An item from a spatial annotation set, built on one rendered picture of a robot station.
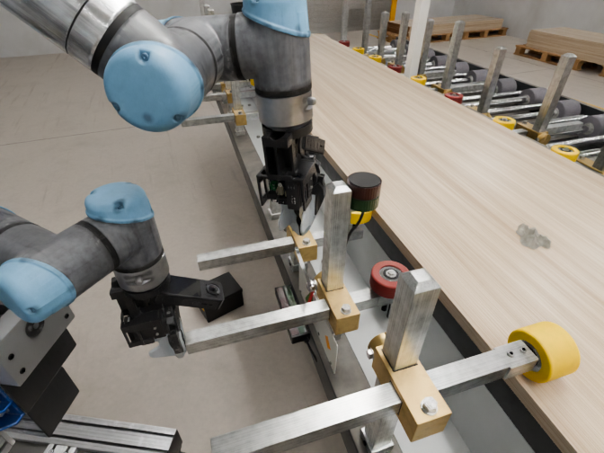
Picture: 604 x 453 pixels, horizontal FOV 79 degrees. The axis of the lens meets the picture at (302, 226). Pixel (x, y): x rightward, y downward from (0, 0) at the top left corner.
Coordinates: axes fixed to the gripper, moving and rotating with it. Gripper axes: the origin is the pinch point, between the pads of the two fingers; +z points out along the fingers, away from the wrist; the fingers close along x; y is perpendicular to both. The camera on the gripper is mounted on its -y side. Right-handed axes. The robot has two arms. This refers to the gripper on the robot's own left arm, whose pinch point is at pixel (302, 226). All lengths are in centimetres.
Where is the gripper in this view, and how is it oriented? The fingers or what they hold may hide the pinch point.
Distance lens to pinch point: 64.5
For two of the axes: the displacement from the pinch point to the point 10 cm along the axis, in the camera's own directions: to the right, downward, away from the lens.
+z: 0.7, 8.0, 6.0
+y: -3.1, 5.9, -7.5
